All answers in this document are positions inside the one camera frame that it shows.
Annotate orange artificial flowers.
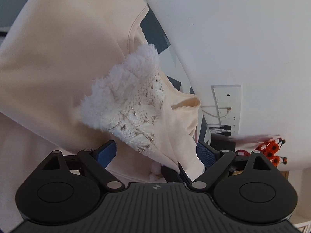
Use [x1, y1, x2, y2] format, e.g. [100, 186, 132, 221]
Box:
[255, 138, 288, 167]

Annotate black plug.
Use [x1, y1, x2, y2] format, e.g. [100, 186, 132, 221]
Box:
[208, 125, 232, 131]
[211, 131, 232, 137]

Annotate cream sweater with lace cuffs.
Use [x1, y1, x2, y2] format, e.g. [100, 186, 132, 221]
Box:
[1, 0, 203, 232]

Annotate white cable in socket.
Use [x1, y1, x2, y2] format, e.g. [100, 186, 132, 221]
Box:
[200, 105, 232, 119]

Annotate black cabinet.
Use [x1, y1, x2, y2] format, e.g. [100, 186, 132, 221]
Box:
[210, 134, 236, 152]

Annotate black plug left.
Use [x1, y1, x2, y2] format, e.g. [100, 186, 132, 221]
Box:
[208, 125, 232, 131]

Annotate white wall socket panel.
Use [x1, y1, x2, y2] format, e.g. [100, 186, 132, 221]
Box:
[211, 85, 242, 137]

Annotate black plug right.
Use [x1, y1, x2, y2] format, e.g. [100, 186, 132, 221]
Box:
[211, 131, 232, 137]

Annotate geometric patterned table mat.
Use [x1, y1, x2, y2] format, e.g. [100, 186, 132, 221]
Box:
[0, 0, 212, 146]

